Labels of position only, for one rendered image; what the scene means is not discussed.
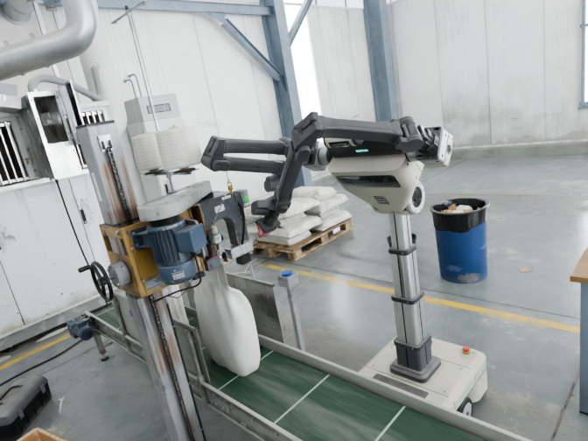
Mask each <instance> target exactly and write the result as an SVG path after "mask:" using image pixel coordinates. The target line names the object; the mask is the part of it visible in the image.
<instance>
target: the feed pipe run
mask: <svg viewBox="0 0 588 441"><path fill-rule="evenodd" d="M60 1H61V2H62V5H63V8H64V12H65V14H66V24H65V26H64V27H63V28H62V29H60V30H57V31H53V32H49V33H46V28H45V25H44V22H43V19H42V16H41V13H40V10H39V4H43V1H41V0H5V2H6V4H0V14H1V15H2V17H3V18H4V19H6V20H7V21H8V22H10V23H12V24H14V25H24V24H26V23H27V22H29V20H30V18H31V15H32V13H33V11H35V14H36V18H37V20H38V25H39V29H40V31H41V34H42V35H40V36H38V38H36V37H35V39H38V40H37V41H38V42H37V43H40V44H38V46H39V45H41V46H39V47H42V49H40V51H41V50H44V51H43V52H42V53H44V54H43V55H46V56H45V58H46V57H47V59H46V60H48V61H51V62H48V63H50V64H51V66H52V70H53V74H54V76H57V77H60V74H59V71H58V68H57V65H56V64H57V63H60V62H63V61H66V60H70V59H73V58H75V57H77V56H79V55H81V54H83V53H84V52H85V51H86V50H87V49H88V48H89V47H90V46H91V44H92V42H93V40H94V38H95V33H96V27H97V24H96V17H95V10H94V6H93V4H92V0H60Z"/></svg>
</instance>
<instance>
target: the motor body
mask: <svg viewBox="0 0 588 441"><path fill-rule="evenodd" d="M185 226H186V224H185V219H184V218H181V217H180V218H179V219H178V220H176V221H174V222H172V223H169V224H165V225H161V226H151V225H149V226H147V228H146V229H147V231H148V232H147V233H148V236H149V240H150V245H151V248H152V252H153V255H154V258H155V262H156V263H157V270H158V274H159V276H160V279H161V281H162V282H163V283H164V284H167V285H177V284H183V283H185V282H188V281H190V280H191V279H193V278H194V277H195V275H196V273H197V267H196V263H195V260H194V256H193V255H190V252H179V247H178V244H177V240H176V236H175V233H176V232H177V231H178V230H180V229H181V228H184V227H185Z"/></svg>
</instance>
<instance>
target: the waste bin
mask: <svg viewBox="0 0 588 441"><path fill-rule="evenodd" d="M453 204H455V206H456V207H458V206H459V205H462V206H469V207H471V208H472V210H473V211H470V212H463V213H442V212H443V211H444V210H449V208H448V207H450V206H451V205H453ZM489 206H490V203H489V202H488V201H487V200H485V199H478V198H456V199H446V200H442V201H439V202H437V203H435V204H433V205H431V206H430V212H431V213H432V219H433V224H434V228H435V233H436V241H437V254H438V262H439V269H440V276H441V277H442V278H443V279H444V280H446V281H448V282H451V283H455V284H472V283H477V282H479V281H482V280H484V279H485V278H486V277H487V219H488V208H489ZM478 207H480V209H478ZM441 210H442V212H441Z"/></svg>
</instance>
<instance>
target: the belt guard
mask: <svg viewBox="0 0 588 441"><path fill-rule="evenodd" d="M188 186H190V187H187V186H186V187H184V188H181V189H179V190H180V191H184V190H187V191H185V192H182V193H180V194H178V195H173V194H174V193H171V194H166V195H164V196H162V197H159V198H157V199H154V200H151V201H149V202H146V203H144V204H142V205H140V206H138V207H137V208H136V209H137V212H138V215H139V219H140V221H157V220H162V219H165V218H169V217H172V216H175V215H178V214H181V213H183V212H184V211H185V210H186V209H188V208H189V207H191V206H192V205H194V204H195V203H196V202H198V201H199V200H201V199H202V198H203V197H205V196H206V195H208V194H209V193H210V192H211V191H212V187H211V184H210V181H209V180H205V181H200V182H197V183H194V184H191V185H188ZM170 195H171V196H170Z"/></svg>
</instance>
